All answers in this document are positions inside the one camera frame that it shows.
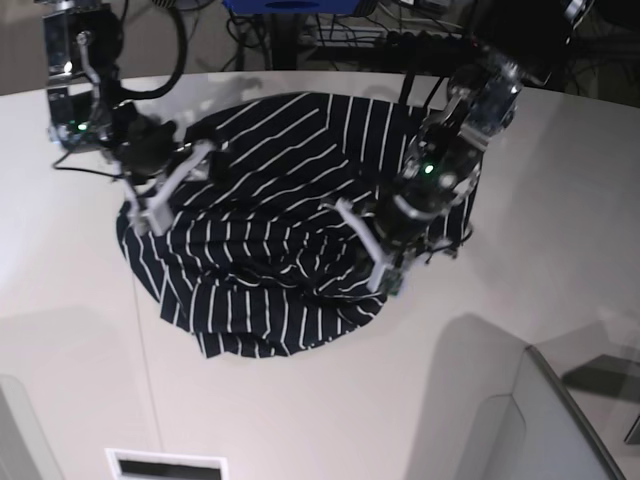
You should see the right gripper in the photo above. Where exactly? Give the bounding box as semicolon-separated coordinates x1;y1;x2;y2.
112;114;216;235

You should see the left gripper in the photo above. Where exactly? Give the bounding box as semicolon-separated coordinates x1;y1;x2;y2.
322;189;465;296

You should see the navy white striped t-shirt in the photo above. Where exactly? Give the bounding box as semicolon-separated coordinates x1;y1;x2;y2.
114;91;479;360

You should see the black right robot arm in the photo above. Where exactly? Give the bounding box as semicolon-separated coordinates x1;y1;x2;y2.
43;1;216;236

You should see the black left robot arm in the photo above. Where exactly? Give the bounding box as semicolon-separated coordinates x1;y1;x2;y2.
332;1;592;295

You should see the blue box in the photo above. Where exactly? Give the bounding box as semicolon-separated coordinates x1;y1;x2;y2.
223;0;359;15

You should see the grey monitor edge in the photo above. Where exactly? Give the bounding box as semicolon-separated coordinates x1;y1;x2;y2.
513;346;625;479

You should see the white slotted box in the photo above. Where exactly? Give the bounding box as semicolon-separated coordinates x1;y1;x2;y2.
105;448;230;480

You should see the black power strip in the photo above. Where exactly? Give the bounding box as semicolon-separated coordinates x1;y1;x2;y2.
299;24;462;51

